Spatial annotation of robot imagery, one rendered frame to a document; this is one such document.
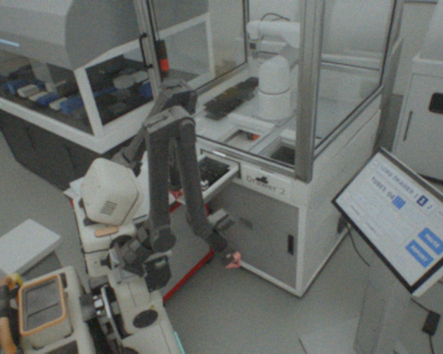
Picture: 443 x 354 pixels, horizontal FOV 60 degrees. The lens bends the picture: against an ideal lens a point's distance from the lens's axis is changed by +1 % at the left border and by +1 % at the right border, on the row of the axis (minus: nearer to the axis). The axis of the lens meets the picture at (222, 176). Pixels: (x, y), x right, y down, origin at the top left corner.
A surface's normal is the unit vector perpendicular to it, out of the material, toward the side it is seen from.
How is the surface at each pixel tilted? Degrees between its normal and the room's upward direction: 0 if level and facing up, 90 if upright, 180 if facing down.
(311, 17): 90
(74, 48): 90
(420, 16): 90
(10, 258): 0
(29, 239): 0
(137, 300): 90
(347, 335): 5
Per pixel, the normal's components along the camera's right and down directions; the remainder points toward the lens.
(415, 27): -0.57, 0.52
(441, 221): -0.78, -0.34
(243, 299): -0.08, -0.80
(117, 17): 0.78, 0.31
